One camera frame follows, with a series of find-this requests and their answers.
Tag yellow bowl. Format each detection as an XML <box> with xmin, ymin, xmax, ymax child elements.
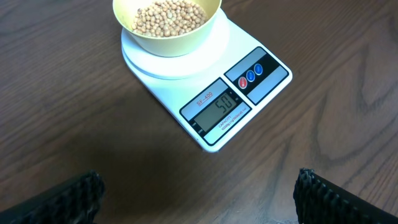
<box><xmin>113</xmin><ymin>0</ymin><xmax>222</xmax><ymax>57</ymax></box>

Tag soybeans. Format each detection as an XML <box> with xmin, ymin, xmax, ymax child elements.
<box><xmin>129</xmin><ymin>0</ymin><xmax>208</xmax><ymax>38</ymax></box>

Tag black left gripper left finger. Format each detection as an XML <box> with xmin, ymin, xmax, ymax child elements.
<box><xmin>1</xmin><ymin>170</ymin><xmax>105</xmax><ymax>224</ymax></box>

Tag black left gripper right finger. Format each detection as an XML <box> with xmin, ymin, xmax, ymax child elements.
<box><xmin>293</xmin><ymin>168</ymin><xmax>397</xmax><ymax>224</ymax></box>

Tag white digital kitchen scale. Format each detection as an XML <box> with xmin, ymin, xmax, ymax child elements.
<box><xmin>121</xmin><ymin>10</ymin><xmax>293</xmax><ymax>152</ymax></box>

